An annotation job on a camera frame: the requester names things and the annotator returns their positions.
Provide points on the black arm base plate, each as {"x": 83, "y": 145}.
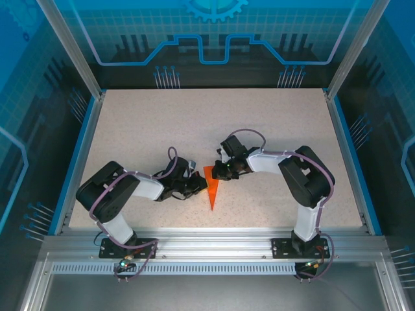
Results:
{"x": 107, "y": 251}
{"x": 282, "y": 247}

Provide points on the orange paper sheet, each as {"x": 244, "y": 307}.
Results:
{"x": 213, "y": 194}

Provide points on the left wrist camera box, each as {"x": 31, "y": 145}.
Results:
{"x": 193, "y": 164}

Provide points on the aluminium mounting rail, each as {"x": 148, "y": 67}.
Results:
{"x": 214, "y": 241}

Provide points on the aluminium table side rail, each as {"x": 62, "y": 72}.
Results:
{"x": 81, "y": 152}
{"x": 347, "y": 152}

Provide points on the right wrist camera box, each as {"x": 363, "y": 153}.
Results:
{"x": 223, "y": 155}

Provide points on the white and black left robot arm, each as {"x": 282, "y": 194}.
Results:
{"x": 147, "y": 188}

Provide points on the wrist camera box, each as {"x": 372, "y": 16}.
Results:
{"x": 223, "y": 155}
{"x": 193, "y": 164}

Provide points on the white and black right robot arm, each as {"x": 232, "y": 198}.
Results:
{"x": 266, "y": 160}

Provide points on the aluminium frame post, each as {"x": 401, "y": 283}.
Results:
{"x": 74, "y": 55}
{"x": 353, "y": 55}

